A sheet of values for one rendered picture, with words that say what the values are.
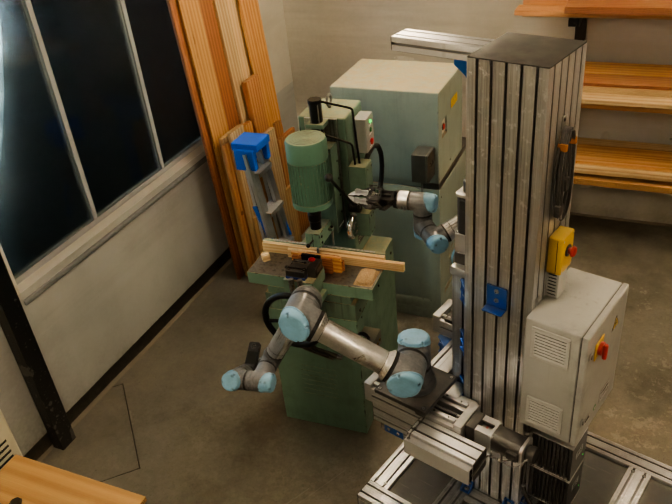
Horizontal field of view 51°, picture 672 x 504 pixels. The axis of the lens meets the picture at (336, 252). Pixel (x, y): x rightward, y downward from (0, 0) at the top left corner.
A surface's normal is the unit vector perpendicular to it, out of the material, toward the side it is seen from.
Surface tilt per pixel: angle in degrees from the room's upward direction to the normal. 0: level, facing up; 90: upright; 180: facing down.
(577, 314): 0
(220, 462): 0
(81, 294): 90
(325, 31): 90
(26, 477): 0
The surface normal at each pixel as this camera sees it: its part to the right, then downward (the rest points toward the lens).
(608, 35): -0.40, 0.53
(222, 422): -0.09, -0.84
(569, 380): -0.62, 0.47
